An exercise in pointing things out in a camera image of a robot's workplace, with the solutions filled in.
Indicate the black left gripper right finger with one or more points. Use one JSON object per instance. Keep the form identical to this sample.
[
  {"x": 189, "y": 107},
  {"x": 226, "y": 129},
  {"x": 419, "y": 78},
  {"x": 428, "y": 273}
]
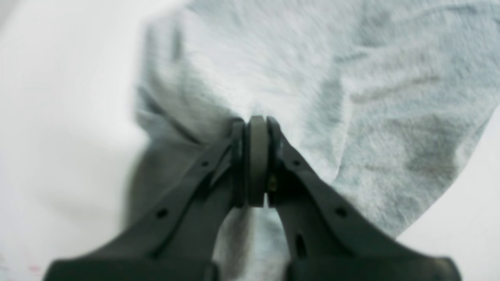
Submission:
[{"x": 329, "y": 240}]

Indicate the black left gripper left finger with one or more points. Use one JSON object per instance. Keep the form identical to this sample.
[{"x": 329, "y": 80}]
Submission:
[{"x": 174, "y": 241}]

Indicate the grey T-shirt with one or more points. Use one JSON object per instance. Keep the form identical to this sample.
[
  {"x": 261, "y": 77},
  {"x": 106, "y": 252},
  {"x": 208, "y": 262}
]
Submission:
[{"x": 385, "y": 99}]

